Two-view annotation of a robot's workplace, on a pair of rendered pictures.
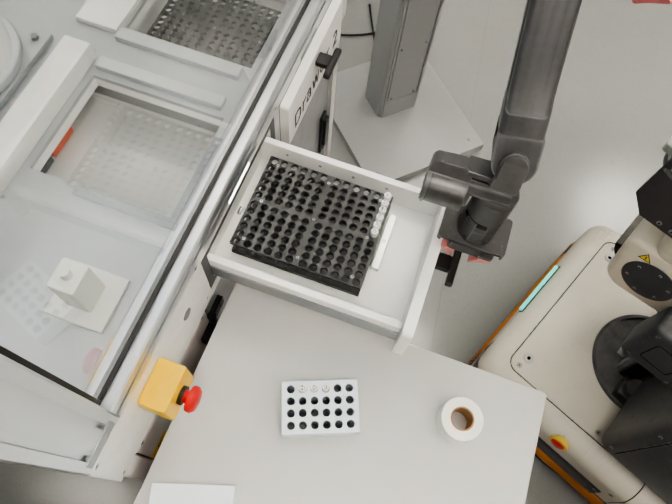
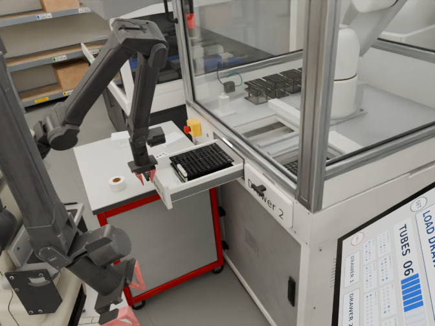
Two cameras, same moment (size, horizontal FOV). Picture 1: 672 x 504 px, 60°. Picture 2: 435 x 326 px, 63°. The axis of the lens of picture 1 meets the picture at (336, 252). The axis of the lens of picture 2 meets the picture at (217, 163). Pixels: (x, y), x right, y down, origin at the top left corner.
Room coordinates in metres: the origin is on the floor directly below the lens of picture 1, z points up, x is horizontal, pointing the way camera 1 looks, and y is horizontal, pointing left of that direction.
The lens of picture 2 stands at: (1.50, -0.64, 1.67)
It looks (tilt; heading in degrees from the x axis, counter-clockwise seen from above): 32 degrees down; 144
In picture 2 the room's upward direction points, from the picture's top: 6 degrees counter-clockwise
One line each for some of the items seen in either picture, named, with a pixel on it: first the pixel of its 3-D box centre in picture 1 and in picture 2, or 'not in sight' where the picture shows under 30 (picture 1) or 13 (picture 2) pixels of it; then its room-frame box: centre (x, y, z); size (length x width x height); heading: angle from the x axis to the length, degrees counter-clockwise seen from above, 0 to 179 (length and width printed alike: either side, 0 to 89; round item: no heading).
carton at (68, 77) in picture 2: not in sight; (72, 74); (-3.43, 0.67, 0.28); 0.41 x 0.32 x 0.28; 84
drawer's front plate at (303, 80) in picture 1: (312, 69); (266, 193); (0.77, 0.09, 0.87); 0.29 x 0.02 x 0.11; 168
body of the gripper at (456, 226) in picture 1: (479, 221); (141, 158); (0.42, -0.20, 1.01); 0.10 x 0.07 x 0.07; 78
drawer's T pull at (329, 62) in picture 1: (326, 61); (260, 189); (0.76, 0.07, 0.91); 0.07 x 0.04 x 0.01; 168
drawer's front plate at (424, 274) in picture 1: (426, 265); (156, 179); (0.39, -0.15, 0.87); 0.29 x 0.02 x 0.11; 168
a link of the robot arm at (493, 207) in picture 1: (488, 199); (139, 143); (0.42, -0.20, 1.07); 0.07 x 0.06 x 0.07; 79
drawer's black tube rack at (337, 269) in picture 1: (313, 227); (201, 165); (0.44, 0.04, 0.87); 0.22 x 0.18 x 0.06; 78
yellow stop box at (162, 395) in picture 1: (168, 390); (193, 127); (0.14, 0.22, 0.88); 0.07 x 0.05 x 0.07; 168
